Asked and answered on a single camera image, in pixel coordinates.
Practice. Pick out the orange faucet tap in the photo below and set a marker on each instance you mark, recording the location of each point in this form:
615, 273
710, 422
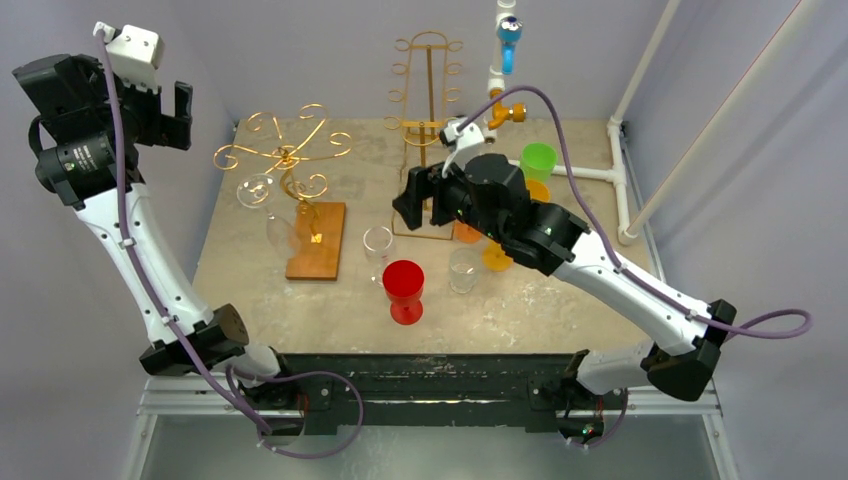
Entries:
501, 113

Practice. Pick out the red plastic goblet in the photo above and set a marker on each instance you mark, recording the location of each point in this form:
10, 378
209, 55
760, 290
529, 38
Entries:
403, 282

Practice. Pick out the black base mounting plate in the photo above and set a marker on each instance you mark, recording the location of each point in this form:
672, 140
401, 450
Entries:
537, 392

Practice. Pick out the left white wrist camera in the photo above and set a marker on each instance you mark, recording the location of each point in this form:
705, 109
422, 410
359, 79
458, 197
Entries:
134, 53

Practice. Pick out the gold swirl wine glass rack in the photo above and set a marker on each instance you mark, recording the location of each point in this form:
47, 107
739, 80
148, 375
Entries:
318, 224

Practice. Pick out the yellow goblet front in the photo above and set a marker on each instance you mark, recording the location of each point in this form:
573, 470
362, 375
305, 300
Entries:
495, 259

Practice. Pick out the aluminium rail frame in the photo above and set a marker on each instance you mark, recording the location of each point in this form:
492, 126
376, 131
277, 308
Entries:
185, 431

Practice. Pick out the clear stemmed glass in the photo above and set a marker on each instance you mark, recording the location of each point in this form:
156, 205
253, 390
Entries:
379, 244

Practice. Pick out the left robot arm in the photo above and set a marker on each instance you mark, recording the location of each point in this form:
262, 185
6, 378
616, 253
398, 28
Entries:
89, 126

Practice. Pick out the white pvc pipe frame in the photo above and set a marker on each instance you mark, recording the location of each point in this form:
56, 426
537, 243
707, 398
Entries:
616, 174

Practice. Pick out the small clear tumbler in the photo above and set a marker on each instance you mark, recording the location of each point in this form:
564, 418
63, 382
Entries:
463, 270

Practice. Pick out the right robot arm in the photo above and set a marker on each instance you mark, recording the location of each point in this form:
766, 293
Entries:
490, 195

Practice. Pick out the clear wine glass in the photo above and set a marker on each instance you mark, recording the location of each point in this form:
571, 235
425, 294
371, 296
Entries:
260, 192

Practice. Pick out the orange plastic goblet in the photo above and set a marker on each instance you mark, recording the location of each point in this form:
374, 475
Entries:
465, 233

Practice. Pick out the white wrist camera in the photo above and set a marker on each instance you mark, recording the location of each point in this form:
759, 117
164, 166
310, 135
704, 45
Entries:
134, 53
463, 144

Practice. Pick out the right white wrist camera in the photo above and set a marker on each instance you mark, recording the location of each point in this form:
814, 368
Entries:
463, 144

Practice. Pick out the gold tall wire rack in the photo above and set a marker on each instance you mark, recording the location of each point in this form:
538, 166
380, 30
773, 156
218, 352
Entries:
424, 95

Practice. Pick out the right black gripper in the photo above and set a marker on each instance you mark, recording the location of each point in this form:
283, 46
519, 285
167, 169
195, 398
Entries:
430, 198

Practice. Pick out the yellow goblet rear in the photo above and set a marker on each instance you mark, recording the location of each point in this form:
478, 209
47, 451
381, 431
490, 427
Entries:
538, 190

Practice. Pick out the green plastic cup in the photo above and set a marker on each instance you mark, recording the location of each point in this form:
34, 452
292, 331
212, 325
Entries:
537, 161

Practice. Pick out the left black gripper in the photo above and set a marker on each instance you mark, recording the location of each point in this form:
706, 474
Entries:
162, 129

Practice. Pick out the yellow goblet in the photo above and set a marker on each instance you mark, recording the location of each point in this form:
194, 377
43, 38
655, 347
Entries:
495, 259
538, 190

